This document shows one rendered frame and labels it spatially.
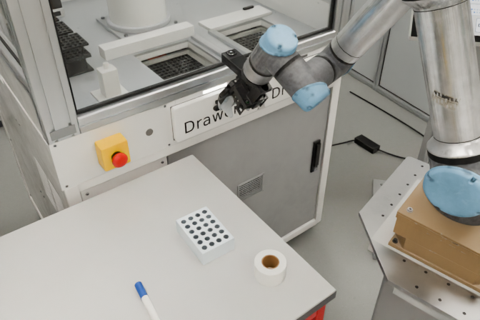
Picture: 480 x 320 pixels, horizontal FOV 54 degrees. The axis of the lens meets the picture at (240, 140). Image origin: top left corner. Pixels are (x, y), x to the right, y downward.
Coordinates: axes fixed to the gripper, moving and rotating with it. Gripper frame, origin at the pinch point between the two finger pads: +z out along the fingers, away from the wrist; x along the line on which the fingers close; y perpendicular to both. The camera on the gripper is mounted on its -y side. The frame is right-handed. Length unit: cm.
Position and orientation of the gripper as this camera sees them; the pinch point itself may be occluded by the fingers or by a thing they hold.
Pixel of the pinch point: (226, 103)
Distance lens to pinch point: 131.2
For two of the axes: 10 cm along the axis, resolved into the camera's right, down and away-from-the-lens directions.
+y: 4.9, 8.5, -1.9
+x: 8.0, -3.5, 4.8
